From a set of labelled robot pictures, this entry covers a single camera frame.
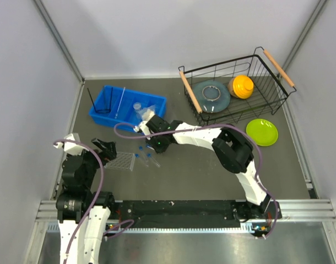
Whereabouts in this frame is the clear bag of white powder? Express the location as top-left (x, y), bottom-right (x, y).
top-left (138, 105), bottom-right (156, 121)

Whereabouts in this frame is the black wire ring stand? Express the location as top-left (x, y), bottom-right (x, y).
top-left (86, 86), bottom-right (113, 116)

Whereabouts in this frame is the glass bulb tube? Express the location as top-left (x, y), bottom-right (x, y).
top-left (115, 87), bottom-right (126, 119)

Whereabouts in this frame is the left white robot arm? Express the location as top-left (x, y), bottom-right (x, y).
top-left (55, 133), bottom-right (117, 263)

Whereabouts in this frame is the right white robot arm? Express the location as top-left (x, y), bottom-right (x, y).
top-left (139, 115), bottom-right (271, 218)

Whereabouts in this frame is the clear plastic well plate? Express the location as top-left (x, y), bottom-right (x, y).
top-left (105, 152), bottom-right (135, 171)

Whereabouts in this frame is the blue plastic divided bin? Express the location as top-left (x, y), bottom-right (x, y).
top-left (90, 85), bottom-right (167, 127)

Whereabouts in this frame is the blue-grey ceramic plate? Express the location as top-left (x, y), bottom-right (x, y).
top-left (192, 80), bottom-right (231, 113)

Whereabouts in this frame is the orange ribbed bowl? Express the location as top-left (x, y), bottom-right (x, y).
top-left (227, 75), bottom-right (254, 100)

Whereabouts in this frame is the lime green plate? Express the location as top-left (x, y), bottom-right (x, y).
top-left (246, 118), bottom-right (279, 147)

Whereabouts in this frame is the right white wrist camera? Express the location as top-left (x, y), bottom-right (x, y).
top-left (133, 121), bottom-right (151, 135)

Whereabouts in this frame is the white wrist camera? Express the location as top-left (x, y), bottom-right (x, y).
top-left (53, 133), bottom-right (85, 156)
top-left (133, 121), bottom-right (151, 135)

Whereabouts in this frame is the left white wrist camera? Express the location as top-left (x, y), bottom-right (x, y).
top-left (53, 133), bottom-right (85, 156)

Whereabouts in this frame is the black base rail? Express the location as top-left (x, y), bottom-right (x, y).
top-left (38, 199), bottom-right (336, 234)

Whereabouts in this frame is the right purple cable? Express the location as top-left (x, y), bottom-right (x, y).
top-left (113, 123), bottom-right (280, 239)

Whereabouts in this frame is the black wire basket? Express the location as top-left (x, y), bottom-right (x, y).
top-left (178, 46), bottom-right (296, 126)

